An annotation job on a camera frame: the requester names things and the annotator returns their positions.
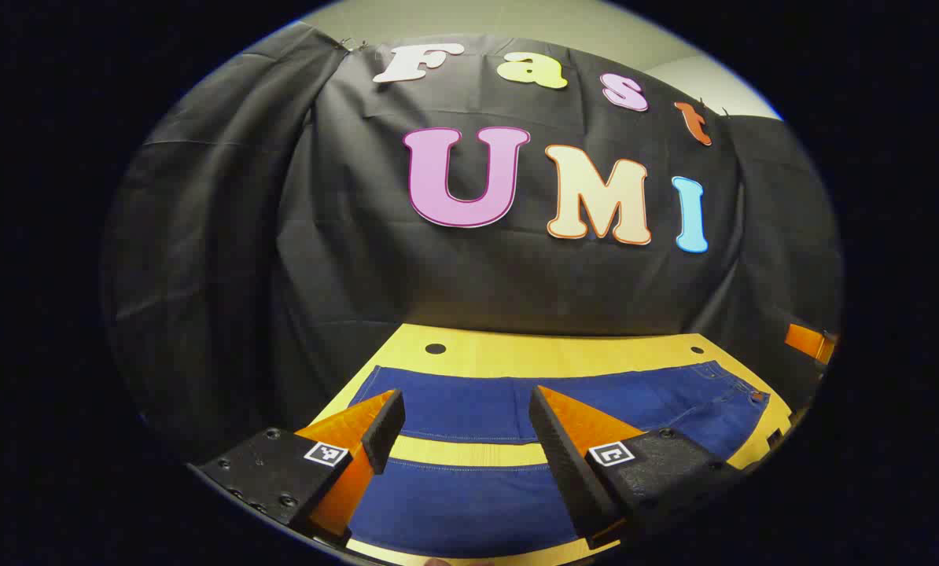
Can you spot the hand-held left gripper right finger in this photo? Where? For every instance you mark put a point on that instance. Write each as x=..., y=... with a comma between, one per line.
x=560, y=456

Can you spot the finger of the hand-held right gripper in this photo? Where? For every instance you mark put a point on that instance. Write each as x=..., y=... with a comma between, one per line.
x=806, y=341

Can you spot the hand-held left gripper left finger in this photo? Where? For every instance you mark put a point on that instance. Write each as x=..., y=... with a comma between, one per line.
x=384, y=428

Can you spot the blue denim jeans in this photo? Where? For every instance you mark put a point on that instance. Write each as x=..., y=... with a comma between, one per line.
x=477, y=409

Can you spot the black backdrop cloth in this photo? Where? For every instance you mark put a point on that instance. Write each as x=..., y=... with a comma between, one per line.
x=281, y=236

